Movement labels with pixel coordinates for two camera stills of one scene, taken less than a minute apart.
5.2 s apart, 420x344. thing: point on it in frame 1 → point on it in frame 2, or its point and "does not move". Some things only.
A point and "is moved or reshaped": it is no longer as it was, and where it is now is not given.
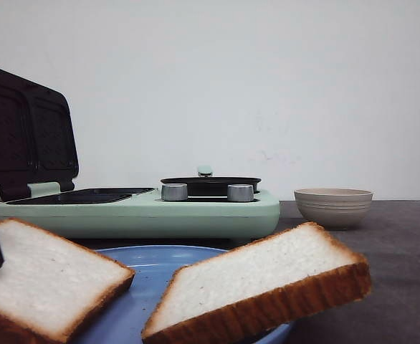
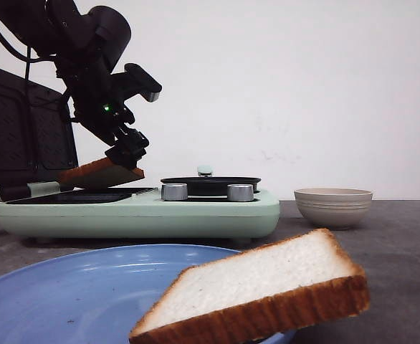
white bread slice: (238, 297) is moved or reshaped
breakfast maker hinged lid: (27, 133) does not move
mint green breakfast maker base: (140, 214) does not move
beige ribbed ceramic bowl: (334, 208) does not move
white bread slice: (46, 287) → (97, 174)
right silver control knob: (240, 193) does not move
